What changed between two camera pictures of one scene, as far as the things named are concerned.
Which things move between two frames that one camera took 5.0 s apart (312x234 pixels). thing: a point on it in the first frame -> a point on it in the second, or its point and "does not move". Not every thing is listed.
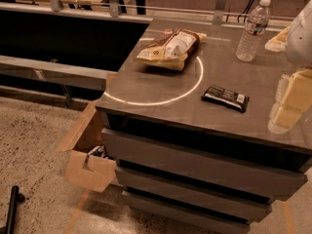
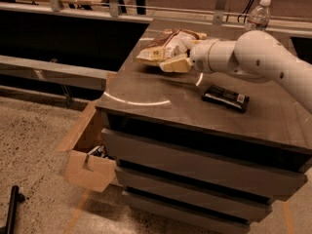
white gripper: (300, 39) -> (199, 58)
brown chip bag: (171, 48) does not move
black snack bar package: (227, 97) does not move
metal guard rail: (98, 80) does not move
